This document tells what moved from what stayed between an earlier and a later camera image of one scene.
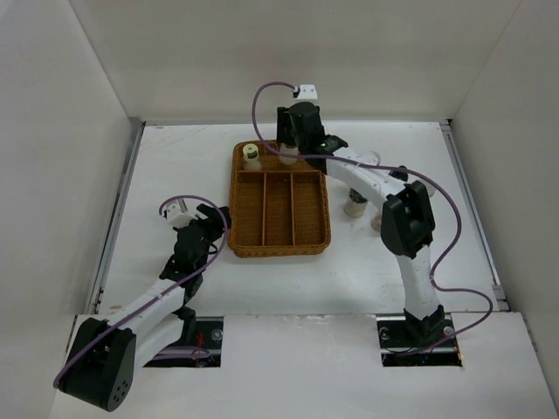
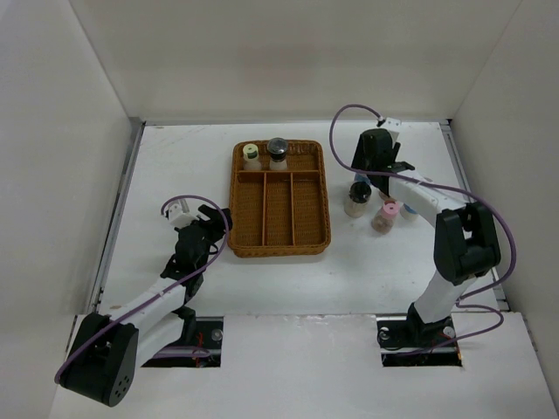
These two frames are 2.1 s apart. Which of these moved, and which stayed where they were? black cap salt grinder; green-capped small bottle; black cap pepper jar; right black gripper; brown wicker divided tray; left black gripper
Moved: right black gripper; black cap salt grinder
Stayed: left black gripper; brown wicker divided tray; green-capped small bottle; black cap pepper jar
